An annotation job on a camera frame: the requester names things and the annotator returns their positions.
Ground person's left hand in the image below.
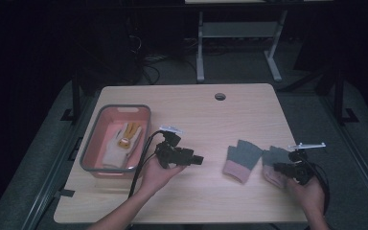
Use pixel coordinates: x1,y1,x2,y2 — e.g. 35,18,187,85
138,155,187,198

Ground grey and pink fingerless glove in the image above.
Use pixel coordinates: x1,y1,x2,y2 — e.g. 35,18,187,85
261,145,293,190
221,139,265,185

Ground beige glove with bear face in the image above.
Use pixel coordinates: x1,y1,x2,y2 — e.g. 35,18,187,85
102,121,145,170

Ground black strap on table edge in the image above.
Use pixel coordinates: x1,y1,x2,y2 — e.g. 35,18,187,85
53,188,77,199

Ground grey aluminium rail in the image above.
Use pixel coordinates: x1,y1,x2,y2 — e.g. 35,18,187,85
317,94,368,221
20,95,94,230

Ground white metal desk frame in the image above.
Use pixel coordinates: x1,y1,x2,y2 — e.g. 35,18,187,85
195,9,289,83

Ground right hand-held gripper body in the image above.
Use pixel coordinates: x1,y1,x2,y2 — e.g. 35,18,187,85
287,142,327,187

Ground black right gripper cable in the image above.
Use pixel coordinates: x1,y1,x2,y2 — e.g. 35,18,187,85
302,160,332,216

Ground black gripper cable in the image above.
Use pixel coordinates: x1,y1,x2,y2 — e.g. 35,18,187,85
127,129,171,199
302,160,332,216

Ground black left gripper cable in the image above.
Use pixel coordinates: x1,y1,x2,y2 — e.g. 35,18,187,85
127,129,171,199

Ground person's right hand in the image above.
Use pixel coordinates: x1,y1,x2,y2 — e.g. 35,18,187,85
285,175,327,219

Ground black metal stand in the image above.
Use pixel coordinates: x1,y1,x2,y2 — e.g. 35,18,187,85
332,63,360,127
59,68,82,125

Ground pink basin with grey rim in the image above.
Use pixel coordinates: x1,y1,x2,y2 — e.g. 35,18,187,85
79,103,152,179

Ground floor cables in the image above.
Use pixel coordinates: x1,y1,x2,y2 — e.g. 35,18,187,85
140,54,171,86

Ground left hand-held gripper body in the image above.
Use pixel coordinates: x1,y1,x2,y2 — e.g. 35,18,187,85
154,125,196,170

